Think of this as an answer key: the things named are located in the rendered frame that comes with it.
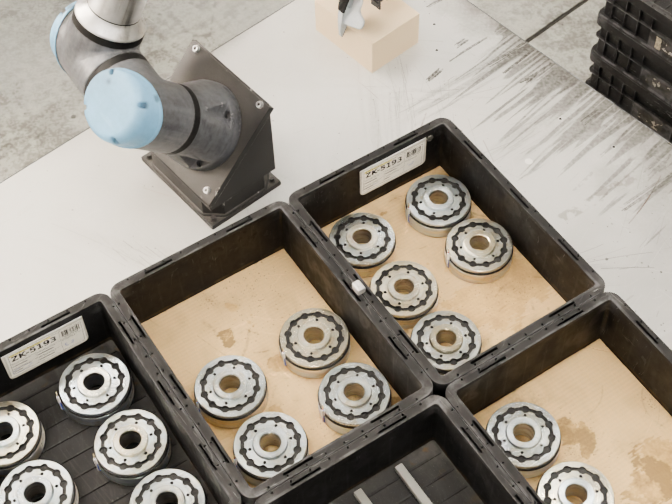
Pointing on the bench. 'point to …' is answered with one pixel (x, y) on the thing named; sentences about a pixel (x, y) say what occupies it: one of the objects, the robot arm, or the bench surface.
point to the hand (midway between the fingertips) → (366, 15)
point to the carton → (381, 37)
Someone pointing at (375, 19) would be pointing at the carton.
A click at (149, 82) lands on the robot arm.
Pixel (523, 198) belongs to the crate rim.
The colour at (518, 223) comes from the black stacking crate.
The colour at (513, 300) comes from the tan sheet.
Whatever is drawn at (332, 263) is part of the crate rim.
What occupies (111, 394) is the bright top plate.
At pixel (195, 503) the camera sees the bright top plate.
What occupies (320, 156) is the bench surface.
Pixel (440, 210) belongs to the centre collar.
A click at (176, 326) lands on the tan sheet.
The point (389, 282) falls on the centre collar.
